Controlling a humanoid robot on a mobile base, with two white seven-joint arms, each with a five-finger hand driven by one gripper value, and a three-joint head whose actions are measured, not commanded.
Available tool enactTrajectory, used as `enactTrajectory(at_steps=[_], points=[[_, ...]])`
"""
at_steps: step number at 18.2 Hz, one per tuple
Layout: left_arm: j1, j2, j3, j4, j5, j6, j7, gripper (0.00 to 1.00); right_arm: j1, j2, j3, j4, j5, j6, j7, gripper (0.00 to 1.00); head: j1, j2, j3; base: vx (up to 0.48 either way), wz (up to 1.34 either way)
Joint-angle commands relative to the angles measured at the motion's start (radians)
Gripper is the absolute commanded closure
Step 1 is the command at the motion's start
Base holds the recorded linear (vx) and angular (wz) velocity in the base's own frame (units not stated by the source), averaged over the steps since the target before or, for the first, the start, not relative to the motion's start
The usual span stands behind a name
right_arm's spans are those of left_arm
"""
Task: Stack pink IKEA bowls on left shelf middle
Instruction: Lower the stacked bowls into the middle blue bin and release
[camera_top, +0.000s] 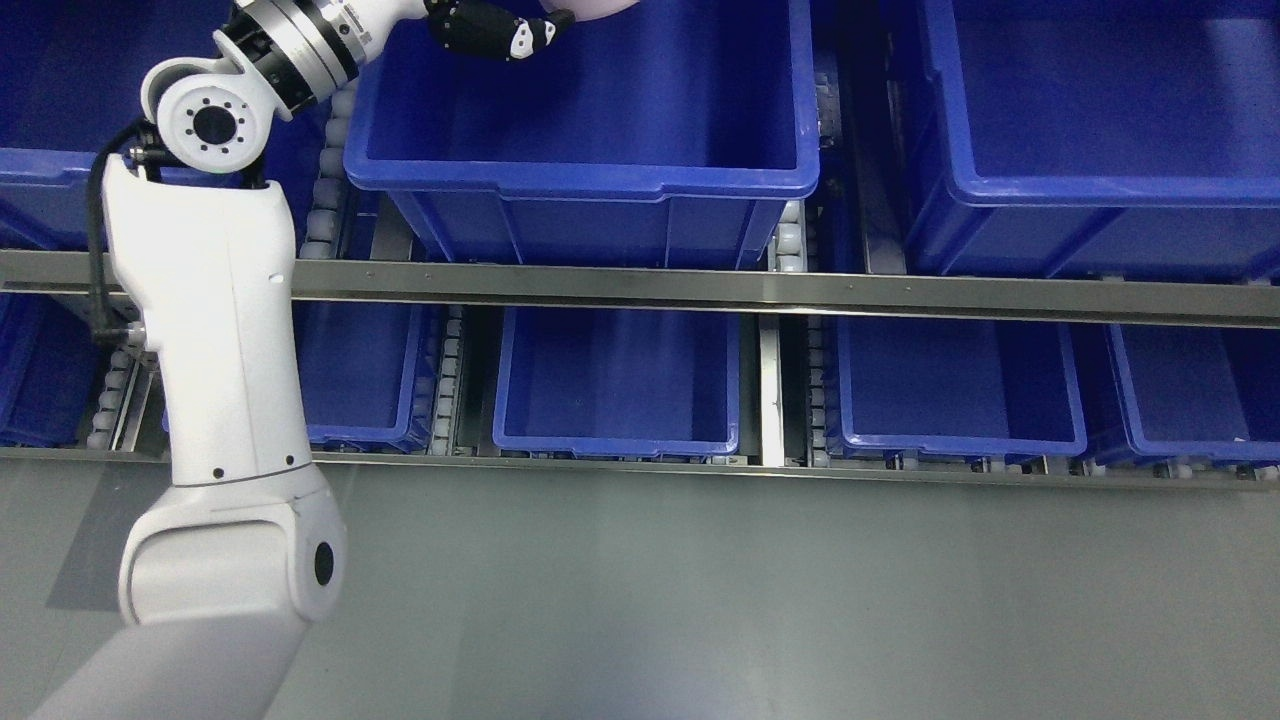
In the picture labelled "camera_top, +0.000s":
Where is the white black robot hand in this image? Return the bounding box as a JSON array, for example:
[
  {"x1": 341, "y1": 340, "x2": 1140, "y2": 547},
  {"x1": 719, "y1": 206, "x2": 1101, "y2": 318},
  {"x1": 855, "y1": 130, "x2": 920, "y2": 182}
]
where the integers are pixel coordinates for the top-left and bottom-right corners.
[{"x1": 390, "y1": 1, "x2": 579, "y2": 61}]

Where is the pink bowl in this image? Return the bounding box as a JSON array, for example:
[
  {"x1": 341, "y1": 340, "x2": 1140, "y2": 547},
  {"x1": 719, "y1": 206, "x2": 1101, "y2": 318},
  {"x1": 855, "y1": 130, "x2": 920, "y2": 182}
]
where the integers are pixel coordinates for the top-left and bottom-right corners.
[{"x1": 540, "y1": 0, "x2": 639, "y2": 22}]

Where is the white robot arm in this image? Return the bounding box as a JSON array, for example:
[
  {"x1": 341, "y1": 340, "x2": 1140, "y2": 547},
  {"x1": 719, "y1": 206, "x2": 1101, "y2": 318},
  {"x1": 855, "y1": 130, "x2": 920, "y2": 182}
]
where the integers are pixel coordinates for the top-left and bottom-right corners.
[{"x1": 35, "y1": 1, "x2": 457, "y2": 719}]

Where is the large blue bin centre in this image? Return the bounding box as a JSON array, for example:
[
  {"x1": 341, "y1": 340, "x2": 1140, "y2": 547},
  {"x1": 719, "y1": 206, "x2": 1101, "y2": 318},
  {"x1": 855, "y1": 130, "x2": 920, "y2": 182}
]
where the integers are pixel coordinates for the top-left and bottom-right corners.
[{"x1": 344, "y1": 1, "x2": 819, "y2": 270}]

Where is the large blue bin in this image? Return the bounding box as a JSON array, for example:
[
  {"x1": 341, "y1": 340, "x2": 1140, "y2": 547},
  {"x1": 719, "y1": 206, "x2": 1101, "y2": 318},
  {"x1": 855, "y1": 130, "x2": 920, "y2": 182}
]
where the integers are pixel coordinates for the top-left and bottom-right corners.
[
  {"x1": 879, "y1": 1, "x2": 1279, "y2": 282},
  {"x1": 0, "y1": 0, "x2": 332, "y2": 251},
  {"x1": 344, "y1": 1, "x2": 819, "y2": 270}
]

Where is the small blue bin centre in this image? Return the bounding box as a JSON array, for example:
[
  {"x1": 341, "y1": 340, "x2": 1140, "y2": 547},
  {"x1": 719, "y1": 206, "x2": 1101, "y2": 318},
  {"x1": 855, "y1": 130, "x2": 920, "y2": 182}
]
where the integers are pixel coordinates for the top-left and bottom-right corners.
[{"x1": 492, "y1": 307, "x2": 741, "y2": 459}]

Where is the small blue bin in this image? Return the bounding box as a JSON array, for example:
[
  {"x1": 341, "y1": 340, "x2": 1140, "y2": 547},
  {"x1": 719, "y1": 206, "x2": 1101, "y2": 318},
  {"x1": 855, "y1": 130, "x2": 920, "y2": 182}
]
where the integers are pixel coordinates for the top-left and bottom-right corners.
[
  {"x1": 822, "y1": 316, "x2": 1087, "y2": 462},
  {"x1": 293, "y1": 301, "x2": 444, "y2": 454},
  {"x1": 1091, "y1": 325, "x2": 1279, "y2": 468},
  {"x1": 492, "y1": 307, "x2": 741, "y2": 459}
]

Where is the small blue bin left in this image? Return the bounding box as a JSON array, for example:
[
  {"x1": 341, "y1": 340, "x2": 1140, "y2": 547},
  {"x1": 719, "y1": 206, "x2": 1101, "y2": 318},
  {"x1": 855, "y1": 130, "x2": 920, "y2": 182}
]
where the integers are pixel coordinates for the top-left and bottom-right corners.
[{"x1": 293, "y1": 301, "x2": 444, "y2": 454}]

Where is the large blue bin left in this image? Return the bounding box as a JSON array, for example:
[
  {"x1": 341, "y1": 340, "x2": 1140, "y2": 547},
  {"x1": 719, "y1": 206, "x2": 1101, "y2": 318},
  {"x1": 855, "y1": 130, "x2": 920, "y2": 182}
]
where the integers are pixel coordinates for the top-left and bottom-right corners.
[{"x1": 0, "y1": 0, "x2": 332, "y2": 251}]

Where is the blue bin lower left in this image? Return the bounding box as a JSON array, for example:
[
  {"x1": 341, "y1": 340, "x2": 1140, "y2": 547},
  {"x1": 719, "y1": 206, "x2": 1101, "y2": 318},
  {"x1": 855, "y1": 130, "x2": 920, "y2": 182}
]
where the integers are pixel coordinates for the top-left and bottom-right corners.
[{"x1": 1, "y1": 293, "x2": 101, "y2": 447}]

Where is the large blue bin right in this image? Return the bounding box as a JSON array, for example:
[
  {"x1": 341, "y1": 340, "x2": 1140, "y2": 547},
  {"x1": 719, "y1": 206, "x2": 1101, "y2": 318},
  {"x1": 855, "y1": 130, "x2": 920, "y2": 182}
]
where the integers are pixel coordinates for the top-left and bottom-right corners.
[{"x1": 879, "y1": 1, "x2": 1279, "y2": 282}]

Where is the small blue bin far right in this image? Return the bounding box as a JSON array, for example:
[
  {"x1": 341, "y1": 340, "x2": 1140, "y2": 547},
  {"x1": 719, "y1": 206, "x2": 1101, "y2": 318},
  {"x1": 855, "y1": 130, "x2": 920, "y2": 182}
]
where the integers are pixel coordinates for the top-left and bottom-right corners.
[{"x1": 1091, "y1": 325, "x2": 1279, "y2": 468}]

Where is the steel shelf rail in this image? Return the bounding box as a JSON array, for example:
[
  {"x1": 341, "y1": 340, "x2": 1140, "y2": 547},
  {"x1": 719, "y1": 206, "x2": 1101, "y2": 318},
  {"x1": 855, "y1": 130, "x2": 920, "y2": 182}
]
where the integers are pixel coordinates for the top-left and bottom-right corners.
[{"x1": 0, "y1": 249, "x2": 1280, "y2": 331}]

